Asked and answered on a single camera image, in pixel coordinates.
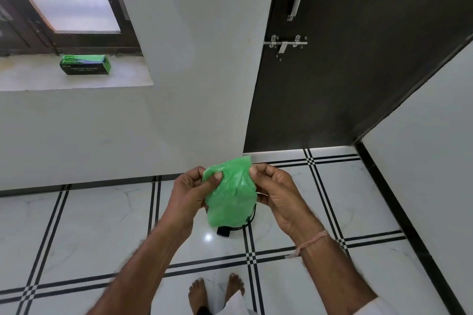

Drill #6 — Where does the person's left forearm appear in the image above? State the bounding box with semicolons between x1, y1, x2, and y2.
87;226;193;315

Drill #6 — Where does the white marble window sill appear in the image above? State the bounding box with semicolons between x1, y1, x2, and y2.
0;54;154;93

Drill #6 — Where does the pink thread wrist band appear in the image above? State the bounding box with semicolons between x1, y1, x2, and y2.
284;229;330;260

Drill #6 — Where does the green garbage bag box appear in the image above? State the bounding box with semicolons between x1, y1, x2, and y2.
59;54;112;76

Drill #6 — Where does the person's right forearm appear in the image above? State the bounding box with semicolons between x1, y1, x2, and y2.
295;231;381;315

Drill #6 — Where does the steel door bolt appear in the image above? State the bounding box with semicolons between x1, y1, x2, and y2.
263;34;308;62

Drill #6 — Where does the green plastic garbage bag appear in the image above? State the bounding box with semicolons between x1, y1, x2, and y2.
201;155;259;230

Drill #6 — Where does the person's right foot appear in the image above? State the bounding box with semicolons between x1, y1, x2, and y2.
225;272;246;300

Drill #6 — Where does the dark brown door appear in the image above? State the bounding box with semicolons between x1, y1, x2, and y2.
242;0;473;154

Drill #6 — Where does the person's right hand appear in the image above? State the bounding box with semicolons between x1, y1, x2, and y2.
249;162;327;249

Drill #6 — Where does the person's foot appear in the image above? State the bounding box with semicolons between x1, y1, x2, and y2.
225;272;246;300
188;277;208;315

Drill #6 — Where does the person's left hand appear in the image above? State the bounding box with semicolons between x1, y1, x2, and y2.
161;166;224;242

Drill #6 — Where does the dark wooden window frame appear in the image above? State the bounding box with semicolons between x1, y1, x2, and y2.
0;0;143;58

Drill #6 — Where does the black pedal trash bin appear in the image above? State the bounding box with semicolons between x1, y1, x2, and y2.
215;203;256;239

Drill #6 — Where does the person's left foot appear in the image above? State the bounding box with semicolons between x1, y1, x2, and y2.
188;277;208;315

